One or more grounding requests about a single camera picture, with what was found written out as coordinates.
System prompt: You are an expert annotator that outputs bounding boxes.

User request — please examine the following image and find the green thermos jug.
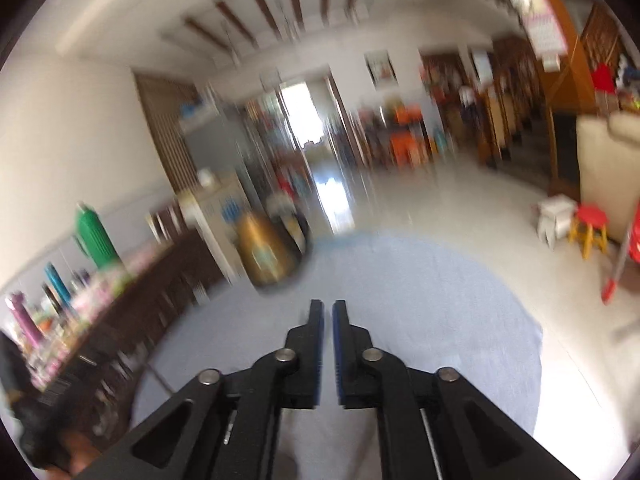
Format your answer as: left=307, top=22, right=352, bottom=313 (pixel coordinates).
left=74, top=201, right=121, bottom=270

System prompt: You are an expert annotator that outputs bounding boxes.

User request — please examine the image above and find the beige sofa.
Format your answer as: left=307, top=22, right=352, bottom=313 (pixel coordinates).
left=575, top=110, right=640, bottom=233

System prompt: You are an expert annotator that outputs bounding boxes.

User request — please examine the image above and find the red and white stick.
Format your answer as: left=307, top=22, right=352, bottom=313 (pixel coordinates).
left=600, top=220, right=633, bottom=306

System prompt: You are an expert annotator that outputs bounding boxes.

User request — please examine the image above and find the grey refrigerator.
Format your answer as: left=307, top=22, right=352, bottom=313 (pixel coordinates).
left=179, top=95, right=266, bottom=201

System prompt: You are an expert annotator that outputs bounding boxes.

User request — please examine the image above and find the small white wooden stool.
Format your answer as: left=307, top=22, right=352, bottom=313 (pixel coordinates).
left=537, top=195, right=578, bottom=250

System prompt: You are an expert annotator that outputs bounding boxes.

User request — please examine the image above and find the pink water bottle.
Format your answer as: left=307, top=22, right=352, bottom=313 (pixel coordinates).
left=5, top=292, right=41, bottom=348

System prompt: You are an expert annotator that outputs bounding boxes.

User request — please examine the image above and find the dark wooden chair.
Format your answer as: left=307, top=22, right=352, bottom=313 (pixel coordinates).
left=147, top=205, right=186, bottom=246

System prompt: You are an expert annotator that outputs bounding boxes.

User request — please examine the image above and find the person's left hand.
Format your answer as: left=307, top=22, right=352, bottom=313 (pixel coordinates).
left=60, top=432, right=103, bottom=476

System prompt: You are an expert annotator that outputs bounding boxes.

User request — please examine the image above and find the clutter of small sideboard things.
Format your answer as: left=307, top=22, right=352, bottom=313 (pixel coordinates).
left=15, top=250, right=136, bottom=361

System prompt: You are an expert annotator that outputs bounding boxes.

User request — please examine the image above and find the pink wall calendar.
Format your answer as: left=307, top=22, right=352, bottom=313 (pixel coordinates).
left=505, top=0, right=568, bottom=71

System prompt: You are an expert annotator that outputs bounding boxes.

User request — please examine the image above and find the orange carton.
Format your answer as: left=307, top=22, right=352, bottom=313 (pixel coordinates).
left=392, top=132, right=431, bottom=166

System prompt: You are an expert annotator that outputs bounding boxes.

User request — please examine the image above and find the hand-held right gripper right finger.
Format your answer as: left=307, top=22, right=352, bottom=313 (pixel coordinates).
left=332, top=299, right=583, bottom=480

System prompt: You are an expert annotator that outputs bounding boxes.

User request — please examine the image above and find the single thin wooden chopstick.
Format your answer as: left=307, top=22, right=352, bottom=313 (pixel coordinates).
left=145, top=364, right=177, bottom=394

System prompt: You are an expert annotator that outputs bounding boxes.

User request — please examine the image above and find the gold electric kettle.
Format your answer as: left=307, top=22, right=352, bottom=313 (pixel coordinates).
left=235, top=210, right=313, bottom=291

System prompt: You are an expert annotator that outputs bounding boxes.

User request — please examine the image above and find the white low cabinet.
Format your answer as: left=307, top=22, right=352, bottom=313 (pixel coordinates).
left=179, top=170, right=261, bottom=281

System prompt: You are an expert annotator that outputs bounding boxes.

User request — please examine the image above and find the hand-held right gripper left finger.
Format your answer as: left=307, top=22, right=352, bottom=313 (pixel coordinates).
left=97, top=299, right=326, bottom=480

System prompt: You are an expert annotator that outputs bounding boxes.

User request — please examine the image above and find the wooden staircase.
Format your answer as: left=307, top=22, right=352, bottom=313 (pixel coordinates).
left=475, top=0, right=631, bottom=196

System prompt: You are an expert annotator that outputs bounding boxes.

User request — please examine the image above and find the red stool with yellow legs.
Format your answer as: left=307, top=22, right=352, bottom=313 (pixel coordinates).
left=569, top=204, right=610, bottom=260

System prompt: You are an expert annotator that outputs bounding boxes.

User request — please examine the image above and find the framed wall picture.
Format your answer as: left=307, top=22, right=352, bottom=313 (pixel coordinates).
left=365, top=50, right=398, bottom=90

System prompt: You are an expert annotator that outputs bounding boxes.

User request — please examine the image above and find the blue-grey tablecloth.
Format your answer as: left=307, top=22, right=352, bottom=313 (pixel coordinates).
left=130, top=232, right=543, bottom=480

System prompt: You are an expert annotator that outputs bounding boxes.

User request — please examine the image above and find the carved dark wooden sideboard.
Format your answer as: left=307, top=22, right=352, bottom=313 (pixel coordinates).
left=30, top=230, right=226, bottom=441

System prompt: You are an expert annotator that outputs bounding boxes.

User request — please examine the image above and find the teal water bottle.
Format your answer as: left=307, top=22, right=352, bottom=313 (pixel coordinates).
left=44, top=262, right=71, bottom=311

